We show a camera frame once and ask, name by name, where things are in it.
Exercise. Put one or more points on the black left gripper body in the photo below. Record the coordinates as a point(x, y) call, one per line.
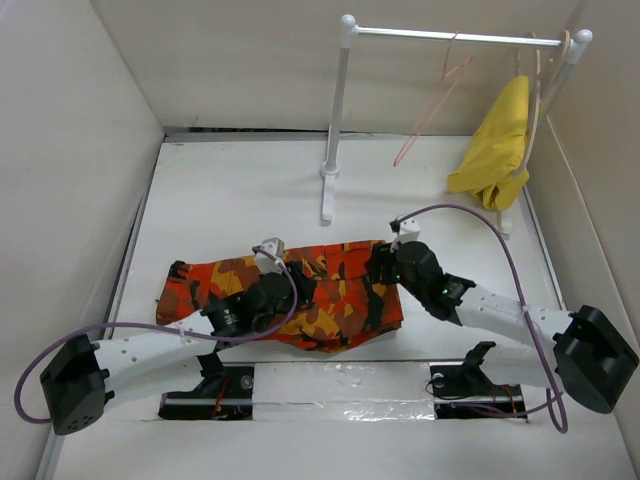
point(259, 324)

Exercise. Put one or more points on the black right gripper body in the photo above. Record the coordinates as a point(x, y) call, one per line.
point(391, 273)

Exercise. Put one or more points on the orange camouflage trousers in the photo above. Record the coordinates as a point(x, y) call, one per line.
point(345, 310)

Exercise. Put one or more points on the pink wire hanger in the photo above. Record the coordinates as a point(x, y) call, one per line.
point(437, 97)

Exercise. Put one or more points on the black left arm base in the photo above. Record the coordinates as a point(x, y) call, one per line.
point(226, 398)

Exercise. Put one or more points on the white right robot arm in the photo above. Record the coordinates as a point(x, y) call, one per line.
point(581, 352)

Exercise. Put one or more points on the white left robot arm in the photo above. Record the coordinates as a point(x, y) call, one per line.
point(86, 377)

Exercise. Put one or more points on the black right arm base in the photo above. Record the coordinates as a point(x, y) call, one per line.
point(462, 397)

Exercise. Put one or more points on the wooden hanger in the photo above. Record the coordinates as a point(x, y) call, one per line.
point(541, 74)

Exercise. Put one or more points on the yellow garment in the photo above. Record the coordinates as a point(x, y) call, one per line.
point(496, 150)

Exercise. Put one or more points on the white clothes rack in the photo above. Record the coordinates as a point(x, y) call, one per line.
point(350, 30)

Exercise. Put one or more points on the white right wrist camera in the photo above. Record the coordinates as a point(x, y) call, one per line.
point(405, 231)

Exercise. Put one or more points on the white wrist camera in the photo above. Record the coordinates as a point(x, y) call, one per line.
point(405, 231)
point(268, 256)

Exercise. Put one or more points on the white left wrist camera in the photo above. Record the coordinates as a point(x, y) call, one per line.
point(268, 256)

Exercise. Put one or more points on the aluminium frame rail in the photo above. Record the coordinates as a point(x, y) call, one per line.
point(49, 457)

